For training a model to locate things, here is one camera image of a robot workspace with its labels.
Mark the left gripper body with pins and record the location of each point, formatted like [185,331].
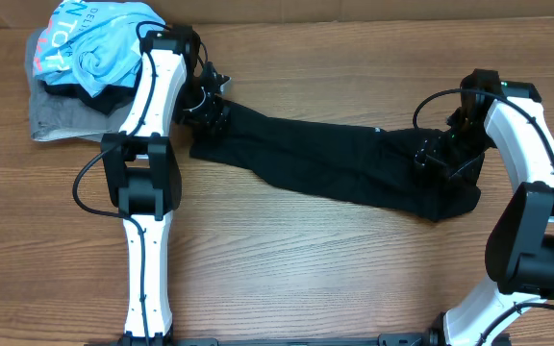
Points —
[208,111]

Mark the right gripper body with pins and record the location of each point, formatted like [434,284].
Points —
[462,153]

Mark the black t-shirt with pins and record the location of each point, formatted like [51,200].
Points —
[363,165]

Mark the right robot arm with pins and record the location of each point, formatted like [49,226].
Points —
[519,255]

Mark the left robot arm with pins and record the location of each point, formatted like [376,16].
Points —
[178,85]

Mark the black garment in pile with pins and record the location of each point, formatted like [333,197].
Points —
[109,99]

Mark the light blue printed t-shirt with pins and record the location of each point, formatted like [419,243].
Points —
[93,44]

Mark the grey folded garment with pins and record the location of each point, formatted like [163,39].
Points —
[54,117]

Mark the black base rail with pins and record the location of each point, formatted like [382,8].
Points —
[381,340]

